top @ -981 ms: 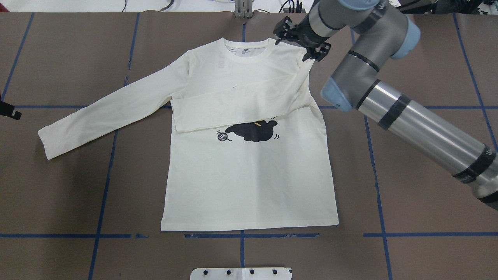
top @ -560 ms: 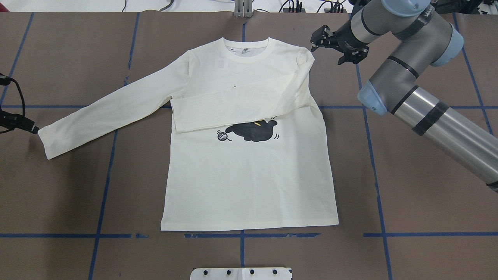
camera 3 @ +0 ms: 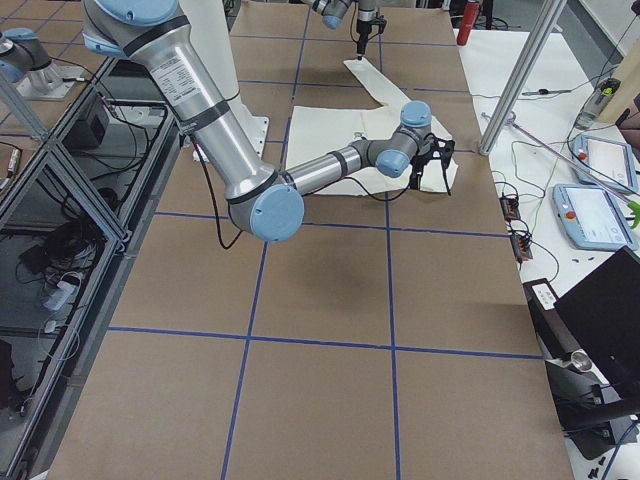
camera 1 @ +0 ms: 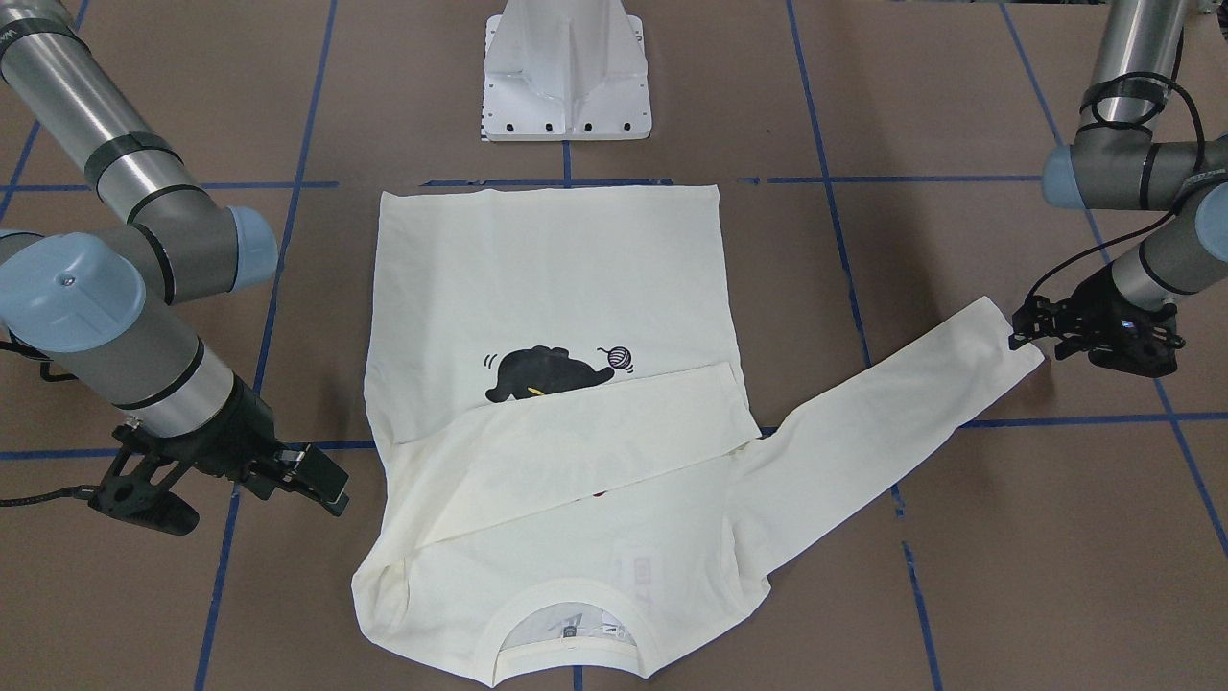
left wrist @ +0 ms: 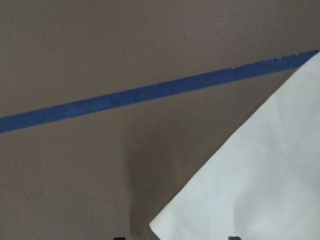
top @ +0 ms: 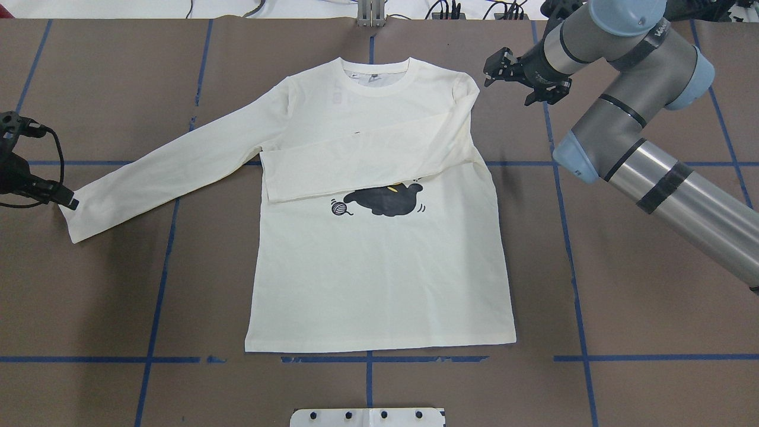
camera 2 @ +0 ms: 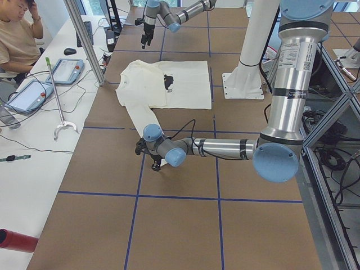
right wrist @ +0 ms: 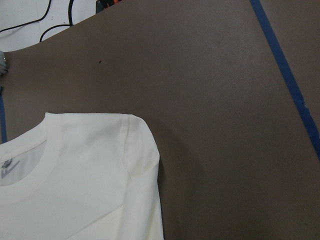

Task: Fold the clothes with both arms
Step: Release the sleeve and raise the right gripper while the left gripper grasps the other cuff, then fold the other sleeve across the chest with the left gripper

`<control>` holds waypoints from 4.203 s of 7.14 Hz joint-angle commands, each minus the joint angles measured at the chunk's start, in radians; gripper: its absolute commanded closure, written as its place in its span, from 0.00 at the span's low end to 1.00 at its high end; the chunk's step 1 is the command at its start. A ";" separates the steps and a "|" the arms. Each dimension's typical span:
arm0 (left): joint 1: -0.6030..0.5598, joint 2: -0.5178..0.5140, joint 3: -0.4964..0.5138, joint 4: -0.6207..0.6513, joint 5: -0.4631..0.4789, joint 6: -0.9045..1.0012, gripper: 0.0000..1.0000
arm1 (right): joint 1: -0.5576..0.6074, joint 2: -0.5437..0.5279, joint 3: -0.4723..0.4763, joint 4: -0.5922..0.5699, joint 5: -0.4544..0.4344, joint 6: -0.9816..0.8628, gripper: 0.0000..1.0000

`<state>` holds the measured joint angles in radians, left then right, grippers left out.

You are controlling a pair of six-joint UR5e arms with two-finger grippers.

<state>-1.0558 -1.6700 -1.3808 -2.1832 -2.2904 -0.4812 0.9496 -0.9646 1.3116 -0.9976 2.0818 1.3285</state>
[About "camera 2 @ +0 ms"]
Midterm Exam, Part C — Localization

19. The black box white label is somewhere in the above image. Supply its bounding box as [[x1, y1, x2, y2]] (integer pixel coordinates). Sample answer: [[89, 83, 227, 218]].
[[105, 29, 116, 52]]

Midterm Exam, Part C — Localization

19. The cream long-sleeve cat shirt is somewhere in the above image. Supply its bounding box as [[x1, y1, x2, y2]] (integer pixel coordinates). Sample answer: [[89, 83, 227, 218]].
[[115, 60, 212, 137]]

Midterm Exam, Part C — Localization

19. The black keyboard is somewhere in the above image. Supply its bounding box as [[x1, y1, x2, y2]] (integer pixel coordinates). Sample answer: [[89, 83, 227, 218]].
[[76, 21, 94, 47]]

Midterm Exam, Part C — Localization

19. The near teach pendant tablet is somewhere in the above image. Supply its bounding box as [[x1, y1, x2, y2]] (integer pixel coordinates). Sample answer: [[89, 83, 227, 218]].
[[5, 80, 53, 114]]

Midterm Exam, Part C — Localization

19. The red cylindrical bottle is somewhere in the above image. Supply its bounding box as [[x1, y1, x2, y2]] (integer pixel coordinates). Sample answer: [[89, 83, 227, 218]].
[[1, 229, 39, 253]]

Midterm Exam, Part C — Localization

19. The aluminium frame post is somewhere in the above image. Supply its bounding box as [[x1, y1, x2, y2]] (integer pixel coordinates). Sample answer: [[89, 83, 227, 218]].
[[64, 0, 105, 86]]

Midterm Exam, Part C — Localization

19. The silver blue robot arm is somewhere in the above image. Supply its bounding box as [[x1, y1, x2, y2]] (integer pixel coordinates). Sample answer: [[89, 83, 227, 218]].
[[137, 1, 334, 182], [135, 0, 216, 50]]

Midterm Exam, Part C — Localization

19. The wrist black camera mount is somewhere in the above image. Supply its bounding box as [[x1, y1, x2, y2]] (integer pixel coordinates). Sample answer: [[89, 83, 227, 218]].
[[135, 138, 147, 155], [134, 18, 144, 26]]

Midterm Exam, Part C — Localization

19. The upper orange circuit board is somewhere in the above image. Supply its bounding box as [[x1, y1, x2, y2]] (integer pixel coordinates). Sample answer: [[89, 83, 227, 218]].
[[102, 53, 111, 66]]

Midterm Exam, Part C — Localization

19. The metal reacher grabber tool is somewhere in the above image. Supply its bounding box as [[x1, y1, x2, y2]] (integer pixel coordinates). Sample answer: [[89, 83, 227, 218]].
[[45, 57, 78, 141]]

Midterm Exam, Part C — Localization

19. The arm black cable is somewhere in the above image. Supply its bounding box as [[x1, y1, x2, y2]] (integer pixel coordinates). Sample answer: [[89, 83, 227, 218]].
[[165, 119, 226, 161]]

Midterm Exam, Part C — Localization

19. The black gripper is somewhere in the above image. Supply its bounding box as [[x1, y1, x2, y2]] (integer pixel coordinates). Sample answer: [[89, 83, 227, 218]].
[[148, 150, 163, 171], [141, 23, 154, 49]]

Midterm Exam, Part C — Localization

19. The green strap smartwatch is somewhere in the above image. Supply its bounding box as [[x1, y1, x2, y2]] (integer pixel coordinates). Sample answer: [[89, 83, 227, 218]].
[[0, 155, 31, 162]]

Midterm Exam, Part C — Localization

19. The white central pedestal column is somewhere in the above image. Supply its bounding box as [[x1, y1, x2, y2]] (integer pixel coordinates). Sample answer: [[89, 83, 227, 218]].
[[223, 0, 280, 100]]

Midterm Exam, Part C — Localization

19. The far teach pendant tablet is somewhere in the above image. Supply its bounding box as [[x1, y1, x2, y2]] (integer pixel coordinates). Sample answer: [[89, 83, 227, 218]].
[[46, 57, 84, 85]]

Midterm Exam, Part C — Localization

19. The black computer mouse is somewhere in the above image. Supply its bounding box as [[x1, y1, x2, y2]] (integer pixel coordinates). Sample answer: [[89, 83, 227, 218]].
[[64, 48, 77, 56]]

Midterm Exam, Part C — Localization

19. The person in beige shirt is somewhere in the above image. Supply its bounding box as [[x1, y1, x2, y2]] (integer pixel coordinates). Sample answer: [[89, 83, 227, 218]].
[[1, 1, 43, 84]]

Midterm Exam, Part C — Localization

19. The teach pendant tablet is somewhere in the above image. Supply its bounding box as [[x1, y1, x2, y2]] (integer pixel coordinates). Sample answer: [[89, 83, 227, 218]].
[[5, 80, 53, 114], [46, 57, 84, 85]]

